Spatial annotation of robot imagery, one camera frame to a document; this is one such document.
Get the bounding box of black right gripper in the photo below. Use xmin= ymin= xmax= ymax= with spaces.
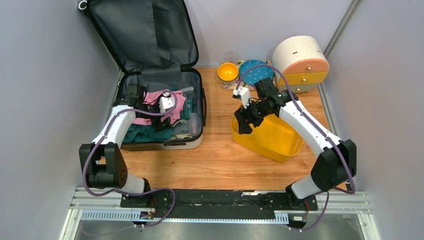
xmin=234 ymin=97 xmax=273 ymax=135

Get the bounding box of pink garment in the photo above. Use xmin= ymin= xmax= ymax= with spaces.
xmin=132 ymin=90 xmax=189 ymax=126

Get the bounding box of yellow plastic basket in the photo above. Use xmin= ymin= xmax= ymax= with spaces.
xmin=230 ymin=114 xmax=304 ymax=163

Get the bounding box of black white space suitcase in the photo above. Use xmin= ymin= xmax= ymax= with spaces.
xmin=78 ymin=0 xmax=207 ymax=151

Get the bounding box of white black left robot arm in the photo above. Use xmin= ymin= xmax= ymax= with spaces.
xmin=78 ymin=83 xmax=178 ymax=208

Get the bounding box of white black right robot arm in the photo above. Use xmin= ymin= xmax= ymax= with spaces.
xmin=232 ymin=78 xmax=357 ymax=210

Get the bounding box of dark green garment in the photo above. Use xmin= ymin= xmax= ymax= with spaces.
xmin=123 ymin=103 xmax=190 ymax=144

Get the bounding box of teal tube bottle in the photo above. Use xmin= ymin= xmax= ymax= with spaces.
xmin=186 ymin=99 xmax=193 ymax=114

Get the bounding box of floral placemat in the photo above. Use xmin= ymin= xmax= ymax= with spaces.
xmin=219 ymin=59 xmax=278 ymax=91

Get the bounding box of blue dotted plate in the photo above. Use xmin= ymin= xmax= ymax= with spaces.
xmin=239 ymin=59 xmax=274 ymax=87

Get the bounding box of small yellow bowl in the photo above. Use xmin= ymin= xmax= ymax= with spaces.
xmin=217 ymin=62 xmax=239 ymax=83

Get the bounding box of clear drinking glass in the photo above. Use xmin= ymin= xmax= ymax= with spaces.
xmin=222 ymin=50 xmax=239 ymax=64

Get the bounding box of cream round drawer cabinet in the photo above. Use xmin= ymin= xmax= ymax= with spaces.
xmin=271 ymin=35 xmax=330 ymax=93

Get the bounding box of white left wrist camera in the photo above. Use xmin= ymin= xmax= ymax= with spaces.
xmin=159 ymin=92 xmax=177 ymax=113

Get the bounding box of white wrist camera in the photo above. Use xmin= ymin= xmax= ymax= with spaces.
xmin=159 ymin=92 xmax=177 ymax=113
xmin=232 ymin=87 xmax=251 ymax=109

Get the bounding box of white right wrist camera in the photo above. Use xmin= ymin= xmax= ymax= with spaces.
xmin=232 ymin=87 xmax=251 ymax=109

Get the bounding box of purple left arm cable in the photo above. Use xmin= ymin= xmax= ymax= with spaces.
xmin=81 ymin=89 xmax=180 ymax=228

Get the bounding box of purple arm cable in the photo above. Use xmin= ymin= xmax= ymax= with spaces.
xmin=81 ymin=89 xmax=180 ymax=228
xmin=235 ymin=63 xmax=357 ymax=232

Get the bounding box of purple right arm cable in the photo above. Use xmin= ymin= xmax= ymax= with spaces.
xmin=235 ymin=63 xmax=357 ymax=232

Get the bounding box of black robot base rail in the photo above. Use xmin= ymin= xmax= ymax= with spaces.
xmin=120 ymin=189 xmax=318 ymax=227

